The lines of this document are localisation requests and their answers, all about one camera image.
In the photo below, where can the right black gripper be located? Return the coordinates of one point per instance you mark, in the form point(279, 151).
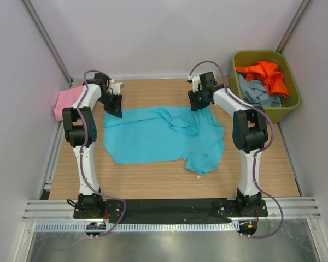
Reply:
point(195, 105)

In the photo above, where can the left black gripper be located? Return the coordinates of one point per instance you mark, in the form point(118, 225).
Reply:
point(116, 109)

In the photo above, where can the cyan t shirt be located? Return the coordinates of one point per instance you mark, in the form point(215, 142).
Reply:
point(164, 134)

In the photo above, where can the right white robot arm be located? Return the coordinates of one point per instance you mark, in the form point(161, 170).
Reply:
point(249, 134)

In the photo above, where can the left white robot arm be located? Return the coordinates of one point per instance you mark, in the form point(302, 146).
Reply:
point(81, 133)

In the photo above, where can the pink folded t shirt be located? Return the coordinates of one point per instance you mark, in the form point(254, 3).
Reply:
point(66, 99)

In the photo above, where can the grey blue t shirt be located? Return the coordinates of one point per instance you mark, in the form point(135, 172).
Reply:
point(254, 93)

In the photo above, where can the orange t shirt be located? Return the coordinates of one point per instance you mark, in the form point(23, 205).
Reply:
point(268, 73)

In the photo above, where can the olive green plastic bin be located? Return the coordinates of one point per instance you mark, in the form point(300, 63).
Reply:
point(247, 58)

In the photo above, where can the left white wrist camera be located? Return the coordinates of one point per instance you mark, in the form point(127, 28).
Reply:
point(115, 87)

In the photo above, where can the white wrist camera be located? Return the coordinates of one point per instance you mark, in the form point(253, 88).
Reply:
point(195, 81)
point(115, 87)

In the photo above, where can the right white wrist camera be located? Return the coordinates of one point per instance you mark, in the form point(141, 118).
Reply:
point(195, 81)

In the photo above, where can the left aluminium corner post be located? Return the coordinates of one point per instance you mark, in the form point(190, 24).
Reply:
point(32, 13)

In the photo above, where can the aluminium corner post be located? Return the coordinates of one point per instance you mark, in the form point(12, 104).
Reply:
point(32, 13)
point(294, 24)

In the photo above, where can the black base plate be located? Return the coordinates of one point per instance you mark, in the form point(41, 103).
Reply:
point(166, 211)

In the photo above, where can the white slotted cable duct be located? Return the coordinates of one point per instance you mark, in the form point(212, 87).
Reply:
point(97, 227)

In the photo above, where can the aluminium front rail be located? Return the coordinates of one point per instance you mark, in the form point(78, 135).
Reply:
point(283, 207)

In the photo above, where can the right aluminium corner post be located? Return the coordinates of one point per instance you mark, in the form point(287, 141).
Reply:
point(294, 24)

